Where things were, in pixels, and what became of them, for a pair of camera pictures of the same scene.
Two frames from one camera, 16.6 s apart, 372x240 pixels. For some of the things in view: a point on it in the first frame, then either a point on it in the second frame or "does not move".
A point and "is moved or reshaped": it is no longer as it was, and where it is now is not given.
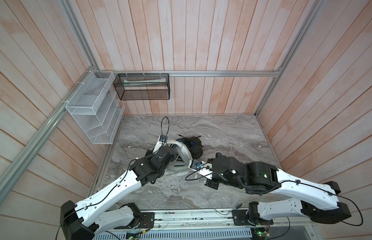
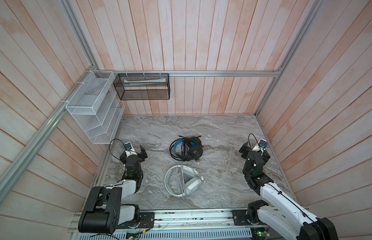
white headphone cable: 201,190 to 184,190
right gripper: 212,184 to 248,152
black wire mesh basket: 143,86 does not move
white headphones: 179,163 is moved or reshaped
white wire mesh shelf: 96,107 does not move
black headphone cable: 192,140 to 184,148
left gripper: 149,154 to 141,155
